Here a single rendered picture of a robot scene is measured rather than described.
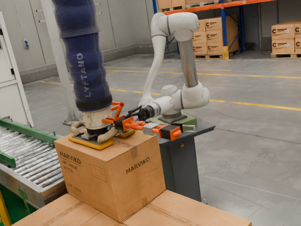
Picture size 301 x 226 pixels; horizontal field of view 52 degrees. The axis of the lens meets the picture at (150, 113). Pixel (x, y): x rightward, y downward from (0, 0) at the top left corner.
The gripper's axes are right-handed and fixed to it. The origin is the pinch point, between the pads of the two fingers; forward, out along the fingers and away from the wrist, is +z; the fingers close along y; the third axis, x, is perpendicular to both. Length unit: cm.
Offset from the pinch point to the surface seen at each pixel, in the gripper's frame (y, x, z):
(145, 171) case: 32.3, -4.9, -4.2
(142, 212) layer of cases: 54, -8, 7
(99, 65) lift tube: -32.9, 16.6, -2.2
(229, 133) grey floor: 109, 67, -225
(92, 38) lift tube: -49, 15, 0
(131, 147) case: 13.8, -3.7, 2.2
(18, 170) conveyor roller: 54, 129, 22
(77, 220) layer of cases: 54, 21, 34
